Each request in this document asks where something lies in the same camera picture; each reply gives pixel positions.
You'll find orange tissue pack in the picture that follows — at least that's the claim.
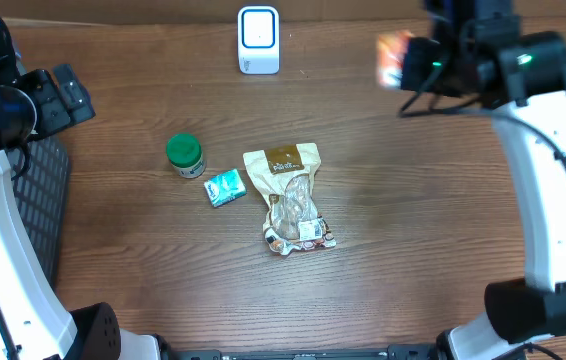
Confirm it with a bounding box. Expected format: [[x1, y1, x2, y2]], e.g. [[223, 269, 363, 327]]
[[376, 30, 414, 89]]

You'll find beige brown snack pouch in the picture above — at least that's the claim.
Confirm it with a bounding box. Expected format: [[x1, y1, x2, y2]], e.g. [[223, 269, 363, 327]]
[[243, 143, 337, 256]]

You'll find small teal tissue pack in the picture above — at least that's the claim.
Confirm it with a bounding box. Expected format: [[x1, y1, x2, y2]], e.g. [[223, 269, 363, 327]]
[[204, 169, 247, 208]]

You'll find green lid white jar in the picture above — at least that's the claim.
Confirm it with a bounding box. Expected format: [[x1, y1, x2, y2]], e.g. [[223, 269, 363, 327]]
[[166, 133, 206, 179]]

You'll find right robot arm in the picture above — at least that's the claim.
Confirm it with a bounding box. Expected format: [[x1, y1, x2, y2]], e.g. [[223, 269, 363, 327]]
[[393, 0, 566, 359]]

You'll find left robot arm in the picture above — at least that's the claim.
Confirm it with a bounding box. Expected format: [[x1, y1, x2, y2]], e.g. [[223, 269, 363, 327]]
[[0, 17, 169, 360]]

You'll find white barcode scanner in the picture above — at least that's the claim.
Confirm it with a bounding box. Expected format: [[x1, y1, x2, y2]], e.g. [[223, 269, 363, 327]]
[[237, 5, 280, 75]]

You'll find grey plastic basket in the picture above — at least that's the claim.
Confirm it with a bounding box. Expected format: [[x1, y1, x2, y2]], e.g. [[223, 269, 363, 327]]
[[12, 136, 71, 289]]

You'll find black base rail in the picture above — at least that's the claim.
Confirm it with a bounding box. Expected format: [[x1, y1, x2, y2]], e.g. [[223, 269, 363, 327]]
[[160, 344, 452, 360]]

